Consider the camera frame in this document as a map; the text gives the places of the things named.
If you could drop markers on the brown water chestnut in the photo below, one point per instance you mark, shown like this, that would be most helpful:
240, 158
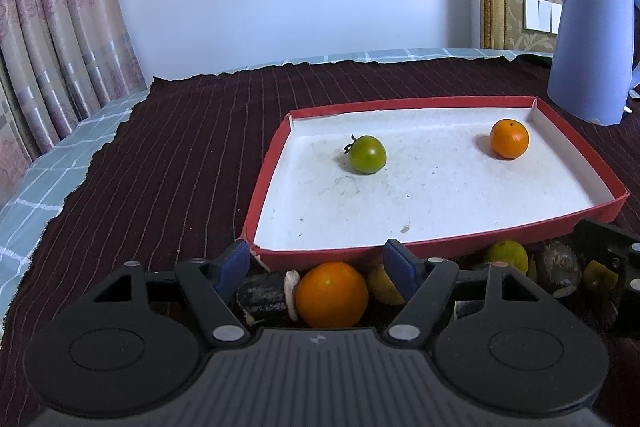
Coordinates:
560, 267

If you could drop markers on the yellow round fruit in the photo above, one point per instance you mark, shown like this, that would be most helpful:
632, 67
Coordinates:
382, 289

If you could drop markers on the pink patterned curtain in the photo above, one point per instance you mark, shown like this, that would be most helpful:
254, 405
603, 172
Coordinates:
50, 32

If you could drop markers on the blue electric kettle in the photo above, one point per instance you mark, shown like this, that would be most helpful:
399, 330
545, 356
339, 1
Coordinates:
590, 47

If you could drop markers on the large orange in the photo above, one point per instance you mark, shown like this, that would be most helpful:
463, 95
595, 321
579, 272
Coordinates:
330, 294

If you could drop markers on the green tomato with stem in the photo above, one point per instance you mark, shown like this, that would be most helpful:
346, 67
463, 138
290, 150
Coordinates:
367, 155

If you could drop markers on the dark striped cloth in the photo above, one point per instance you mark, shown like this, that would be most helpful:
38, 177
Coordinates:
150, 182

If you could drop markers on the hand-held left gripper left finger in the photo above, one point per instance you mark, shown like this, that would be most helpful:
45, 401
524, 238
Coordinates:
233, 268

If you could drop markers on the white wall switch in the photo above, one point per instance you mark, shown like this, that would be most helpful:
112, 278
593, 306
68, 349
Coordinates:
542, 14

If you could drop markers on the red cardboard tray white inside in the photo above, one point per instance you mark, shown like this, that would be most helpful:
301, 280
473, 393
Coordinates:
425, 187

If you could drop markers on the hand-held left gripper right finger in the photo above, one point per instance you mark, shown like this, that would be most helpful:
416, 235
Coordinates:
398, 268

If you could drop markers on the small orange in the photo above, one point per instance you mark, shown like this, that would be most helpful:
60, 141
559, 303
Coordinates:
509, 139

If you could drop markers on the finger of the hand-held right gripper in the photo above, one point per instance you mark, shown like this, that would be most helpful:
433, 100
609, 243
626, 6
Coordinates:
607, 239
631, 302

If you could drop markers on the small green-yellow citrus fruit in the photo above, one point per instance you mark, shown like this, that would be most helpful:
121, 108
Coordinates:
597, 277

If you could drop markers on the yellow-green tomato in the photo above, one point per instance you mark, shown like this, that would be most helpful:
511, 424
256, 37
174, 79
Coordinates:
507, 256

